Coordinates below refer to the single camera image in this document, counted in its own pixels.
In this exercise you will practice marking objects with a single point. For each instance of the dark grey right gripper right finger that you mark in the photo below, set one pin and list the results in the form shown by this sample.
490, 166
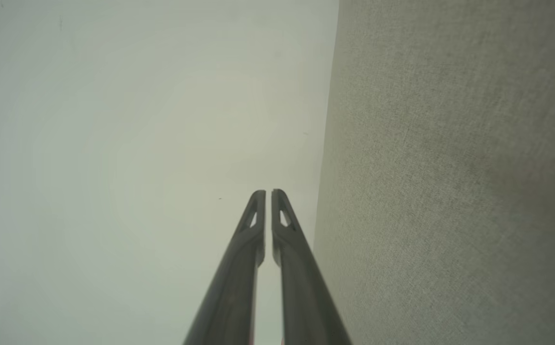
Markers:
301, 278

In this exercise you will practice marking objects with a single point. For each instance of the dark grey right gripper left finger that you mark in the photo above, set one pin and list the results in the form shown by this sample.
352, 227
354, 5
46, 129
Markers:
239, 268

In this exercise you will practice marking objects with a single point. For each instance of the grey fabric panel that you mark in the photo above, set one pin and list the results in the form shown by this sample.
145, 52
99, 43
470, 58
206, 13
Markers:
450, 172

